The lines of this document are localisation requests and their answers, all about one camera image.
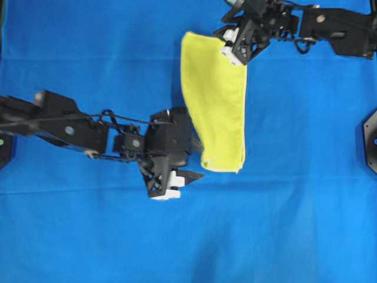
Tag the yellow-green microfiber towel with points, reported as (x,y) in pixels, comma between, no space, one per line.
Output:
(214,91)

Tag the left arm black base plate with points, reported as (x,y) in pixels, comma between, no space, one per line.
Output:
(7,149)

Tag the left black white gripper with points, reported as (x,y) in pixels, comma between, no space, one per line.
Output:
(169,141)

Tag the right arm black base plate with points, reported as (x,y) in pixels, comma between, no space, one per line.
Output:
(369,140)

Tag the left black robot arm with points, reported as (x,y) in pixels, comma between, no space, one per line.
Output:
(57,120)

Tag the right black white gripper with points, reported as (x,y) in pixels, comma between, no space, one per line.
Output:
(250,25)

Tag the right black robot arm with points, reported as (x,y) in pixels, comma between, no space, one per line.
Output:
(350,34)

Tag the blue table cloth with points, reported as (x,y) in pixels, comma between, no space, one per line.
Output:
(302,208)

